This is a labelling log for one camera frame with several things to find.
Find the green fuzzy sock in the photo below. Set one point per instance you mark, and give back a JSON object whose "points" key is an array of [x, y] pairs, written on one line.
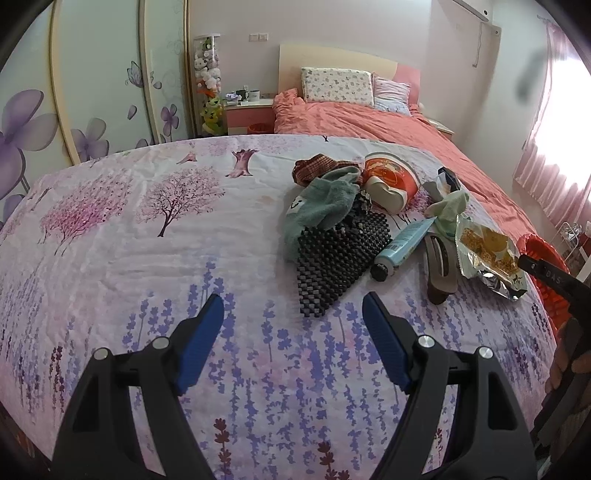
{"points": [[318, 203]]}

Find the foil snack bag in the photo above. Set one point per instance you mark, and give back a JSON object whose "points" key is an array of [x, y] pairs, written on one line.
{"points": [[489, 254]]}

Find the floral printed tablecloth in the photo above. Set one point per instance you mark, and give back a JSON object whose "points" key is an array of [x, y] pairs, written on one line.
{"points": [[138, 277]]}

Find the white floral pillow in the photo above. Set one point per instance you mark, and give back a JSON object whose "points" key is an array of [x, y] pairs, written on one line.
{"points": [[337, 87]]}

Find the black beaded bag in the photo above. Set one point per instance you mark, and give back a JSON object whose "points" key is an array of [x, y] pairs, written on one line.
{"points": [[337, 263]]}

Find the cream and pink headboard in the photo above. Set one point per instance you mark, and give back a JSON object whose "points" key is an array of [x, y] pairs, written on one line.
{"points": [[323, 55]]}

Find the clear tube of plush toys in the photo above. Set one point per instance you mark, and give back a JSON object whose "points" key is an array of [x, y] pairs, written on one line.
{"points": [[210, 83]]}

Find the red mesh trash basket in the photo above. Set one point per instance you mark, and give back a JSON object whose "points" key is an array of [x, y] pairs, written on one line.
{"points": [[551, 297]]}

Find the bed with pink duvet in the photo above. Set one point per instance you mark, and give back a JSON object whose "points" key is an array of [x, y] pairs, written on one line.
{"points": [[392, 129]]}

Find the white mug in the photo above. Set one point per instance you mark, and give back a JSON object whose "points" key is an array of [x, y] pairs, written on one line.
{"points": [[254, 94]]}

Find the pink curtain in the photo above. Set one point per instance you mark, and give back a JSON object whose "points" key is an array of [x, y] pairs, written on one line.
{"points": [[558, 138]]}

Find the person's right hand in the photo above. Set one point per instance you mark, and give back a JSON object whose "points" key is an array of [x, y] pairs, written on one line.
{"points": [[562, 360]]}

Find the brown woven pouch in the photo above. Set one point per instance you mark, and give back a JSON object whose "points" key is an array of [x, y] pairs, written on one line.
{"points": [[318, 168]]}

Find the pink and white nightstand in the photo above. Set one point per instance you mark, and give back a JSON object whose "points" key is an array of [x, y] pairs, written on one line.
{"points": [[244, 115], [441, 127]]}

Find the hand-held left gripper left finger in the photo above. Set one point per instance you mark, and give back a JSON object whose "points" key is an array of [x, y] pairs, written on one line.
{"points": [[203, 332]]}

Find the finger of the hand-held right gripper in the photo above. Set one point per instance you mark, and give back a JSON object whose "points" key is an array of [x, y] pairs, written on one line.
{"points": [[549, 274]]}

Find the light green cloth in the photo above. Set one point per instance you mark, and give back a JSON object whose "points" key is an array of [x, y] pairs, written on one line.
{"points": [[450, 207]]}

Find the dark mug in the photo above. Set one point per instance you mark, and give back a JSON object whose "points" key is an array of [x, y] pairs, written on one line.
{"points": [[242, 95]]}

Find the blue cream tube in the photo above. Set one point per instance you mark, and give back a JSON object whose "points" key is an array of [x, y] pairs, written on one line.
{"points": [[406, 242]]}

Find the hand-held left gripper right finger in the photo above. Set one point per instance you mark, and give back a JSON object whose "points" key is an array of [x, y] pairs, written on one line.
{"points": [[383, 337]]}

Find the white air conditioner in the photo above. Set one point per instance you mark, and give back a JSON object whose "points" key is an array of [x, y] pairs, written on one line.
{"points": [[471, 8]]}

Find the white wall socket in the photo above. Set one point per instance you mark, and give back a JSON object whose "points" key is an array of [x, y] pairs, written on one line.
{"points": [[257, 37]]}

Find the pink striped pillow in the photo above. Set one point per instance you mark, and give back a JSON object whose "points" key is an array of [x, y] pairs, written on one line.
{"points": [[391, 94]]}

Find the red instant noodle cup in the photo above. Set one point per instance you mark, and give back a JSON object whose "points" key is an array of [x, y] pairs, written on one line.
{"points": [[395, 180]]}

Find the floral sliding wardrobe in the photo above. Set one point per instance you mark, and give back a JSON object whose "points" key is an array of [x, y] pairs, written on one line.
{"points": [[92, 83]]}

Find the black and white packet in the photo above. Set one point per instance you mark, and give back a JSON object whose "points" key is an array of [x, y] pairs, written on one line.
{"points": [[449, 177]]}

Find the red plastic waste basket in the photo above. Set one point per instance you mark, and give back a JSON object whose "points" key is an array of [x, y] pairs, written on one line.
{"points": [[538, 244]]}

